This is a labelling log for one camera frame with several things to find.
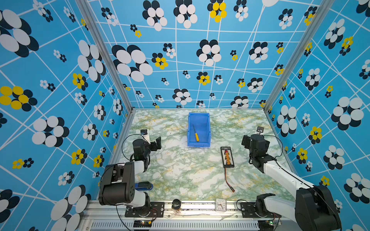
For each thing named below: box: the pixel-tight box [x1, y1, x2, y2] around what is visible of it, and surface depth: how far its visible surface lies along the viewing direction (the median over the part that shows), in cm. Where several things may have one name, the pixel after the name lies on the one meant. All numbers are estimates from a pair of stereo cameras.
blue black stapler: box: [134, 181, 154, 192], surface depth 82 cm
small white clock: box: [215, 198, 227, 212], surface depth 75 cm
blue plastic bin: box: [187, 112, 211, 148], surface depth 107 cm
